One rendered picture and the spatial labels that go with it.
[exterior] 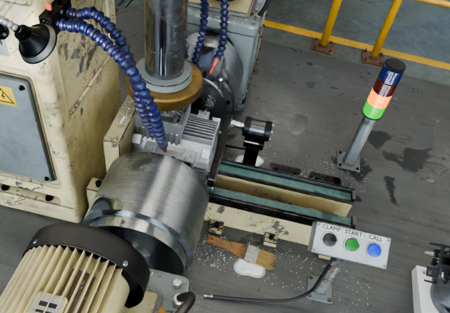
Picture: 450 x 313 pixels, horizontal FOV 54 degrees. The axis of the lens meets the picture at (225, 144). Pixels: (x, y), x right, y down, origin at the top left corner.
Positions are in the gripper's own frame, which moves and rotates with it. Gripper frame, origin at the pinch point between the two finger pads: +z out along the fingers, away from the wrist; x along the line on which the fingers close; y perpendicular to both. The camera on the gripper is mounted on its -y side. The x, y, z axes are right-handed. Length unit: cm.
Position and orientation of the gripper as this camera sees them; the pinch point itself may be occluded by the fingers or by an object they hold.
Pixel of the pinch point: (442, 266)
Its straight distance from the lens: 103.1
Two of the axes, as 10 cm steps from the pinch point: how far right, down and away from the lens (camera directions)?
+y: -9.8, -2.2, 0.5
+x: -2.2, 9.6, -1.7
